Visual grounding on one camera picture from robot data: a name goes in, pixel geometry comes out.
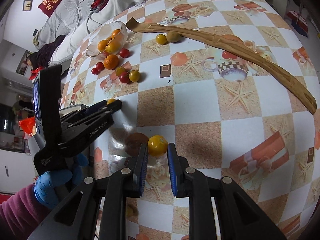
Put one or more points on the clear glass bowl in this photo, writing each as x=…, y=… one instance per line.
x=110, y=39

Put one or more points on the dark orange cherry tomato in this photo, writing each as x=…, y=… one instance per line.
x=119, y=71

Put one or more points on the blue gloved left hand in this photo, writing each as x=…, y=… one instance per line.
x=47, y=182

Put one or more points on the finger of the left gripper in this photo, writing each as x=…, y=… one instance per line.
x=84, y=112
x=108, y=109

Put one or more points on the orange mandarin on table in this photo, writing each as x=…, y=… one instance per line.
x=111, y=62

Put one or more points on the yellow tomato by scratcher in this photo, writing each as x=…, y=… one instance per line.
x=161, y=39

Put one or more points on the red cherry tomato pair left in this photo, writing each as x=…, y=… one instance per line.
x=95, y=71

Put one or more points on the red cherry tomato pair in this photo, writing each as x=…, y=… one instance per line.
x=100, y=66
x=95, y=71

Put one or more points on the long wooden back scratcher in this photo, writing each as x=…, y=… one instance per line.
x=217, y=41

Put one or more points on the white shallow tray box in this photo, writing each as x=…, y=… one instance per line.
x=69, y=109

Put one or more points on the red cherry tomato near bowl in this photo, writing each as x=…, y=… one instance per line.
x=124, y=53

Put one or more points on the red cherry tomato pair right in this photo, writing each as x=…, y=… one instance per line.
x=100, y=66

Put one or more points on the longan under gripper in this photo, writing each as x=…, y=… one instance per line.
x=129, y=211

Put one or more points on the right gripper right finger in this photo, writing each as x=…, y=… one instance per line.
x=177, y=165

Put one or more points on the white sofa cushion blanket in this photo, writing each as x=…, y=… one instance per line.
x=74, y=19

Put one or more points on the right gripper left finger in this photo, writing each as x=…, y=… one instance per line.
x=138, y=166

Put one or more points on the brown longan by scratcher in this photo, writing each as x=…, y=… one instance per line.
x=173, y=37

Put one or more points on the orange in bowl back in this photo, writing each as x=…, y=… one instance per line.
x=115, y=33

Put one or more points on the yellow cherry tomato in cluster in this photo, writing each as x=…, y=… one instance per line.
x=134, y=76

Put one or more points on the small yellow cherry tomato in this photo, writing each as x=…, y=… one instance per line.
x=109, y=101

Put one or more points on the red cherry tomato in cluster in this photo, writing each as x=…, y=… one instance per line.
x=124, y=77

